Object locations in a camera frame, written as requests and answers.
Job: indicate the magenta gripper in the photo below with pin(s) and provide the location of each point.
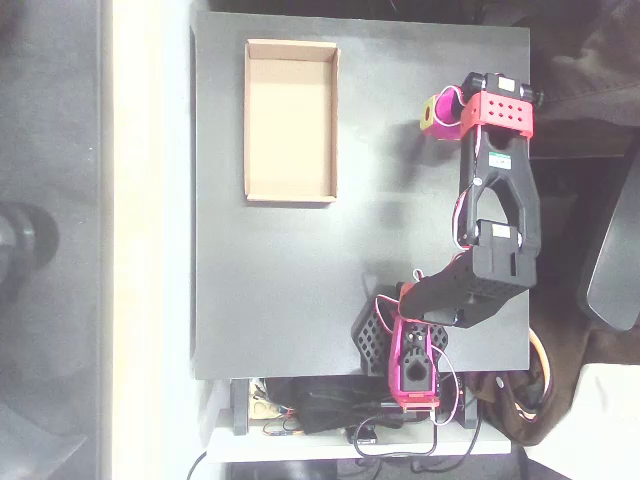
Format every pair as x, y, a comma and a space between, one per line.
446, 119

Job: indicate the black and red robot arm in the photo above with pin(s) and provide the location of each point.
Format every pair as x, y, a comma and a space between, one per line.
500, 165

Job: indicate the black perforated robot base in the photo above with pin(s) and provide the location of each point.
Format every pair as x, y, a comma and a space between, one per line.
370, 340

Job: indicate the brown cardboard box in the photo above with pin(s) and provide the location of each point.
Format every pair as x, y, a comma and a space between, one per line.
290, 125

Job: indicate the brown jacket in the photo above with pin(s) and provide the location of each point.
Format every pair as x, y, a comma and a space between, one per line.
590, 60

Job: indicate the grey office chair part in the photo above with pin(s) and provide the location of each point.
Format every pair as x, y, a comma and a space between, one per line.
615, 280

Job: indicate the brown bag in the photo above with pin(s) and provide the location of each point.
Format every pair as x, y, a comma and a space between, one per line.
505, 415

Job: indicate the black plug connector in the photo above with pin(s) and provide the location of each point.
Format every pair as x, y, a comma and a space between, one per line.
362, 434

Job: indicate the light wooden piece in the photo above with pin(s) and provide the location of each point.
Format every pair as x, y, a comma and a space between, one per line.
260, 410

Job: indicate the small blue circuit board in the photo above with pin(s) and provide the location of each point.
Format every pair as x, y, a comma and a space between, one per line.
280, 433

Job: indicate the white shelf board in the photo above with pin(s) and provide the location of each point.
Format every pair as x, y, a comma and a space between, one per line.
300, 447

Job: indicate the white cloth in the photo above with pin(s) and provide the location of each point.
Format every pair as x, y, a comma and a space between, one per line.
610, 425

